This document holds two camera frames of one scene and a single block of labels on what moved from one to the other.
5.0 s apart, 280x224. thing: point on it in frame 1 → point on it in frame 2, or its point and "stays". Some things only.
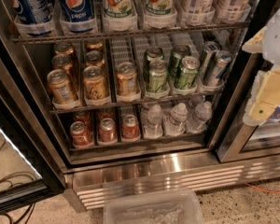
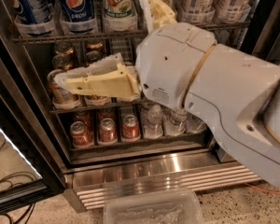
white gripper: [278, 37] → [171, 64]
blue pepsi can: [32, 4] stays
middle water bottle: [175, 124] stays
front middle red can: [107, 130] stays
